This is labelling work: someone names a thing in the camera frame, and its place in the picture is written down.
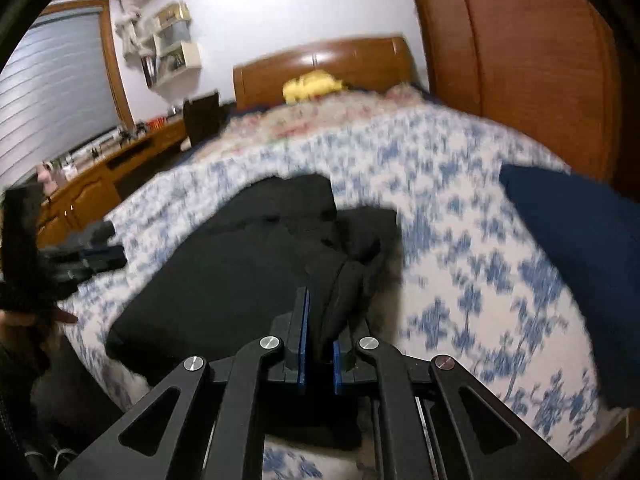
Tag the white wall shelf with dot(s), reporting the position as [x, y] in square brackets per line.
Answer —
[172, 55]

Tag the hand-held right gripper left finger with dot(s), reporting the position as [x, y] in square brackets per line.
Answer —
[302, 340]

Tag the black chair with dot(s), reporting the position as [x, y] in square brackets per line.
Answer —
[202, 117]

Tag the person's left hand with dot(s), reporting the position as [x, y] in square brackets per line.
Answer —
[30, 332]

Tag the grey window blind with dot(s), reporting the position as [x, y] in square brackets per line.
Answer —
[55, 95]

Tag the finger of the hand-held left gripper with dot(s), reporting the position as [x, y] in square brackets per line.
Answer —
[90, 235]
[100, 259]

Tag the wooden window frame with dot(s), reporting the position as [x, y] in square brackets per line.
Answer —
[117, 65]

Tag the blue floral bed sheet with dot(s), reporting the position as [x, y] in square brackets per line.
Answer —
[450, 220]

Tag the black coat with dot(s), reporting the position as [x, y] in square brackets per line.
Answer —
[225, 270]

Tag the yellow plush toy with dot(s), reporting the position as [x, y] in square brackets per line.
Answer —
[310, 87]

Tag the wooden headboard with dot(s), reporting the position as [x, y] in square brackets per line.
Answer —
[325, 57]

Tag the red box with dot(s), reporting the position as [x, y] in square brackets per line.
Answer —
[156, 122]

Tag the white plush toy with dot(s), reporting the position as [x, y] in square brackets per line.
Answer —
[134, 15]

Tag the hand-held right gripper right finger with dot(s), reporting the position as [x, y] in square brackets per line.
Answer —
[337, 365]

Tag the wooden louvered wardrobe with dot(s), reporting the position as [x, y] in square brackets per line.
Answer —
[525, 60]

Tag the wooden desk cabinet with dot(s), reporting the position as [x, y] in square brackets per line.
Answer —
[95, 195]

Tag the dark blue pillow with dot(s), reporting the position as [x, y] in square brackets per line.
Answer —
[590, 260]

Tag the pink floral quilt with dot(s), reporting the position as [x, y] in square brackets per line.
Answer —
[300, 122]

